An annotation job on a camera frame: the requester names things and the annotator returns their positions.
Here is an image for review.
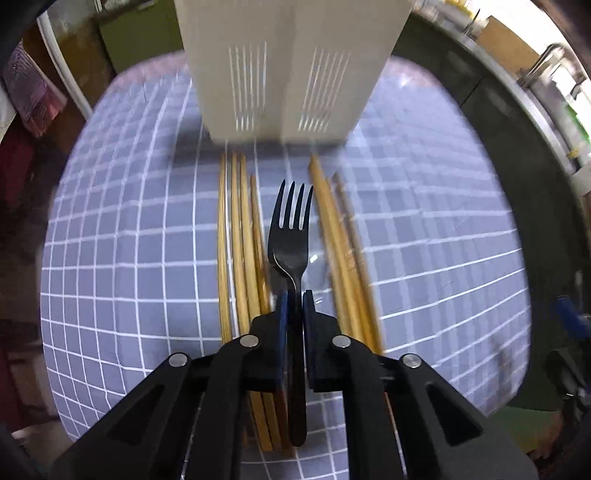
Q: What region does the light wooden chopstick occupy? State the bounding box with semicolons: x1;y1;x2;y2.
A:
216;154;232;344

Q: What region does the blue checkered tablecloth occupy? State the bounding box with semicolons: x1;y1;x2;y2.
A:
41;54;530;437

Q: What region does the purple checkered apron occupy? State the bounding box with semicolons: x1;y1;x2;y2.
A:
2;41;67;138

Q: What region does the chrome sink faucet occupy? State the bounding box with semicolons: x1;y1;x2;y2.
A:
517;43;588;88

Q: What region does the white plastic utensil holder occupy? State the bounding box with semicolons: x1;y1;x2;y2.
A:
175;0;413;143

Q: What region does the wooden cutting board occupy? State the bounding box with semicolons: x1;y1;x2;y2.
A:
477;16;539;76

